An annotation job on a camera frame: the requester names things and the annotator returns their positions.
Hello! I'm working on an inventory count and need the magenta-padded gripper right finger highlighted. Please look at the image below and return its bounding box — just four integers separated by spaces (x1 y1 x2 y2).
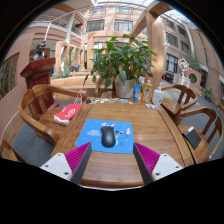
132 141 185 186

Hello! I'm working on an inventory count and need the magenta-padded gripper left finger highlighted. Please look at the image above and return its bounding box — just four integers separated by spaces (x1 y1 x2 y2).
39 141 93 186

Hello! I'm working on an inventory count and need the black computer mouse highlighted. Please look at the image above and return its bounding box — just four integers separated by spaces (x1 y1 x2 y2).
100 125 117 148

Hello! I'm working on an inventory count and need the blue printed mouse pad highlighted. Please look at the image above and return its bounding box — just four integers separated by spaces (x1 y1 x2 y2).
75 118 135 155

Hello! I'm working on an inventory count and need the black notebook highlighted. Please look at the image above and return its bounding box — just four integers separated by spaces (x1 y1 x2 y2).
182 126 205 151

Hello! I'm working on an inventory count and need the red and white bag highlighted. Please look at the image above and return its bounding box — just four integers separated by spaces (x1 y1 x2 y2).
53 102 83 126

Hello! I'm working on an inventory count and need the clear pouch with white earbuds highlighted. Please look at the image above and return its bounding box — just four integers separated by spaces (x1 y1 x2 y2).
145 103 158 111

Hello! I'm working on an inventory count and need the white pump bottle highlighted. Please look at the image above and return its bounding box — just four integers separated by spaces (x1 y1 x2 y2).
151 85 164 107

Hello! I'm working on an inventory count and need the bunch of keys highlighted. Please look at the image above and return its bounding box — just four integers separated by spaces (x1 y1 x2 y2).
85 97 100 105

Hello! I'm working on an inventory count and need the yellow dish soap bottle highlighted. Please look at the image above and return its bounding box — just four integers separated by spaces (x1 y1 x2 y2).
141 78 154 104

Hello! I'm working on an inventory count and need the blue squeeze tube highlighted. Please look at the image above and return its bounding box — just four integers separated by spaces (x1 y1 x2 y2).
132 83 142 104

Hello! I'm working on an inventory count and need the white abstract sculpture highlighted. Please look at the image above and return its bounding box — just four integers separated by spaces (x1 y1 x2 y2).
177 57 191 77

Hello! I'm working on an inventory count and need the green plant in white pot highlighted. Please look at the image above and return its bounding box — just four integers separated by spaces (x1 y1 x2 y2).
83 34 158 99

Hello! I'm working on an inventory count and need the dark bust statue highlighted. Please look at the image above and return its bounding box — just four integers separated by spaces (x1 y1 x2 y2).
31 40 48 62

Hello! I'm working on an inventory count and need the dark red wooden pedestal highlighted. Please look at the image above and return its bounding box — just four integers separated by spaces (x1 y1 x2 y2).
20 57 57 112

